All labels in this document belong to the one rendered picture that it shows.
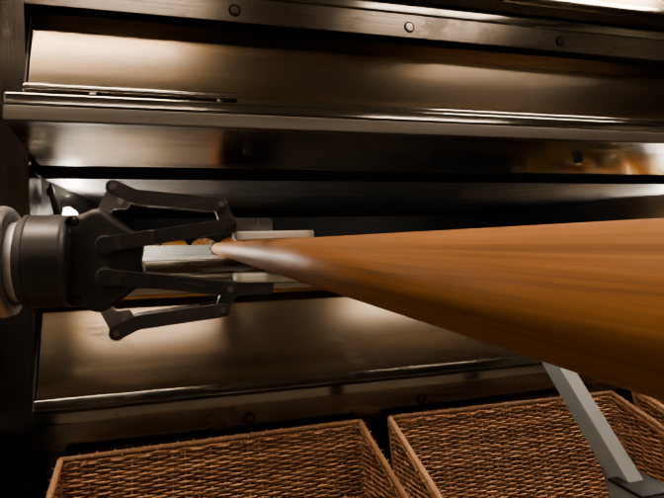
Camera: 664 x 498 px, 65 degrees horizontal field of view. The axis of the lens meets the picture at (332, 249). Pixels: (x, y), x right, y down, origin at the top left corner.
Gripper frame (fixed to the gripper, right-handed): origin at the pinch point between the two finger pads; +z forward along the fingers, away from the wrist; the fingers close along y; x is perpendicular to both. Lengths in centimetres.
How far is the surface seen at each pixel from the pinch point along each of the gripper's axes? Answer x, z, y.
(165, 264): -54, -11, 2
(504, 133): -39, 51, -21
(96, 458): -50, -23, 35
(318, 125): -39.2, 14.6, -21.0
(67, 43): -55, -27, -37
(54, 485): -44, -28, 36
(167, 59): -55, -10, -36
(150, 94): -44, -13, -26
